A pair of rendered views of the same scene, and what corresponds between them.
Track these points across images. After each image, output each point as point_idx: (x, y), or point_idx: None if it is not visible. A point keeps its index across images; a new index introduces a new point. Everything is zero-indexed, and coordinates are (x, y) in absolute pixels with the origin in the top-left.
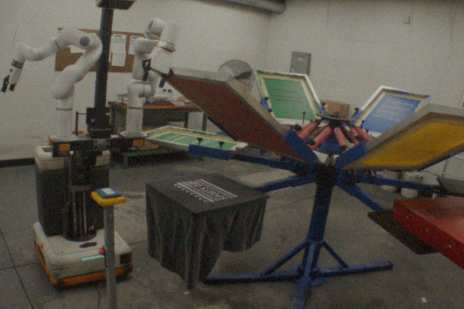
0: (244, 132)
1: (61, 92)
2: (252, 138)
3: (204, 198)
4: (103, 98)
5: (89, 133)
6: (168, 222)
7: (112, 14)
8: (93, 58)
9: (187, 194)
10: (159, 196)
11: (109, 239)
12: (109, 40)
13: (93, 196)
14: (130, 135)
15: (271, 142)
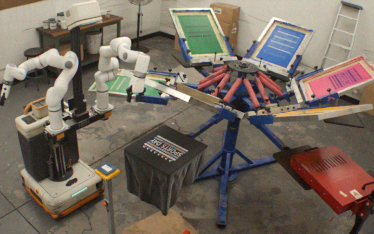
0: None
1: (55, 103)
2: None
3: (168, 157)
4: (80, 92)
5: (73, 117)
6: (145, 175)
7: (79, 29)
8: (74, 72)
9: (156, 156)
10: (138, 160)
11: (109, 196)
12: (80, 49)
13: (97, 173)
14: (102, 111)
15: None
